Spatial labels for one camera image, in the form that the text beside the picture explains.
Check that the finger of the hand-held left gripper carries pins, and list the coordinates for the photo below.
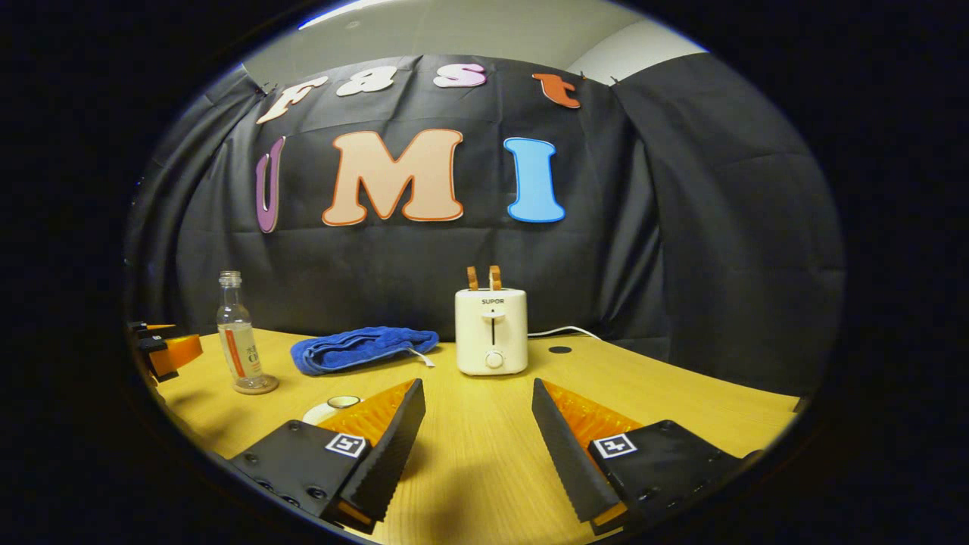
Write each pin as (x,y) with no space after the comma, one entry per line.
(178,352)
(155,330)

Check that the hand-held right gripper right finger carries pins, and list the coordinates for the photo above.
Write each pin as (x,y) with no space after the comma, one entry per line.
(568,454)

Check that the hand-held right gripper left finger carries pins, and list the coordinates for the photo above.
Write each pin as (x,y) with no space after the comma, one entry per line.
(390,446)

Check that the clear glass water bottle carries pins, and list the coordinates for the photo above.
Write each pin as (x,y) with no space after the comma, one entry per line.
(241,348)

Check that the white ceramic teacup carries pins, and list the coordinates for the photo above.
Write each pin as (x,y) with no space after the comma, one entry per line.
(312,415)

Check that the round cork coaster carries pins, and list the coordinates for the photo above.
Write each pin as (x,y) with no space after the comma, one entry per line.
(265,387)

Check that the blue folded towel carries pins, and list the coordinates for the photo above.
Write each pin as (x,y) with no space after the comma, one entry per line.
(356,350)

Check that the cream white toaster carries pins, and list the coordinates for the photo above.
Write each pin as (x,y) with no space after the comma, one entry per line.
(477,333)

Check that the brown toast slice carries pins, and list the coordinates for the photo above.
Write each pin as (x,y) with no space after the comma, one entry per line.
(495,278)
(472,278)

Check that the black backdrop cloth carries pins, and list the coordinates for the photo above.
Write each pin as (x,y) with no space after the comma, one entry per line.
(424,257)

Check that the small black block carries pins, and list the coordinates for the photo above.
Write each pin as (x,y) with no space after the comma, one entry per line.
(800,403)

